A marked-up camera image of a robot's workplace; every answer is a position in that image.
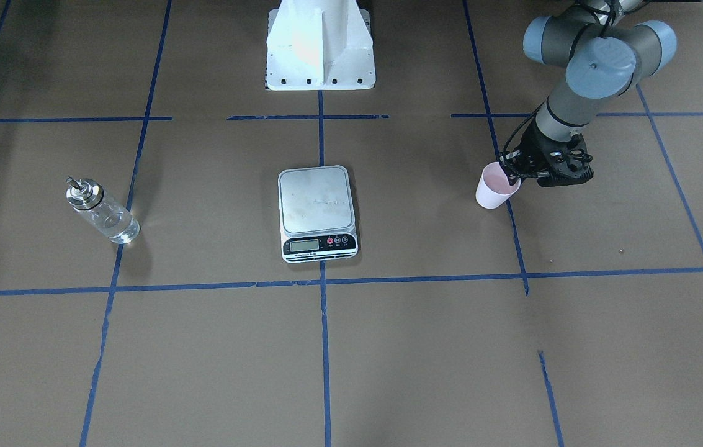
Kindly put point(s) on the pink paper cup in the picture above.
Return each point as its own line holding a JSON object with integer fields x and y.
{"x": 494, "y": 187}

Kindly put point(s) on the clear glass sauce bottle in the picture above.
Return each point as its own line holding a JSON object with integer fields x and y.
{"x": 107, "y": 215}

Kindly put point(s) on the grey digital kitchen scale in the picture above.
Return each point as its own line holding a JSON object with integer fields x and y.
{"x": 316, "y": 214}

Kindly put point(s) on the white pillar with base plate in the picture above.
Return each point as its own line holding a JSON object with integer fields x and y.
{"x": 319, "y": 46}

